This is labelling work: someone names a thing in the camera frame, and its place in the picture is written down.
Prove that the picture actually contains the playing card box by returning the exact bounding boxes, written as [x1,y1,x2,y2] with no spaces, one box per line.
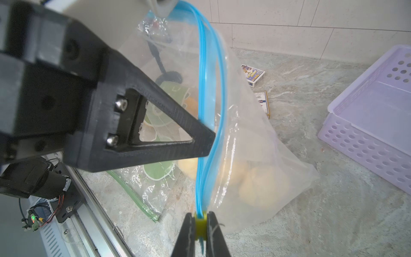
[254,91,270,119]

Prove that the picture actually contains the small card box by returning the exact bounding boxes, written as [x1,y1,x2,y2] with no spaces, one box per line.
[241,64,265,88]

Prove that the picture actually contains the purple plastic basket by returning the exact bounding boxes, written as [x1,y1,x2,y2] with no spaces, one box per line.
[318,45,411,194]

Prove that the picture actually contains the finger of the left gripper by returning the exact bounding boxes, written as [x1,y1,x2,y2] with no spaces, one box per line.
[64,49,215,172]

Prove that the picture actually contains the aluminium frame rail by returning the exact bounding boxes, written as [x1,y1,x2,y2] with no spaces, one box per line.
[38,166,136,257]

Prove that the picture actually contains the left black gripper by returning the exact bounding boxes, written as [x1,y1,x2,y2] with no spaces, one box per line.
[1,1,106,164]

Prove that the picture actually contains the clear bag green zip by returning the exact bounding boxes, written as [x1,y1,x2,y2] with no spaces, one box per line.
[107,161,180,222]

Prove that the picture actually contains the black stand with white disc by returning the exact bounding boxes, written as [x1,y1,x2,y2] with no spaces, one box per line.
[148,42,183,85]

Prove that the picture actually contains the yellow pear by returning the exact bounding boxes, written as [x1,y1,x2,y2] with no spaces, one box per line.
[239,166,291,209]
[177,158,198,180]
[217,159,249,186]

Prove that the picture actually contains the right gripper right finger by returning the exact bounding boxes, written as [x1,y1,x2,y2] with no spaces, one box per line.
[207,212,231,257]

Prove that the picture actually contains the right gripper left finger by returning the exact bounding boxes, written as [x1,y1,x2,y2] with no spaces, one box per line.
[170,213,196,257]

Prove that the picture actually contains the clear bag blue zip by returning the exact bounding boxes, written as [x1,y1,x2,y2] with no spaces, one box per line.
[139,1,320,234]

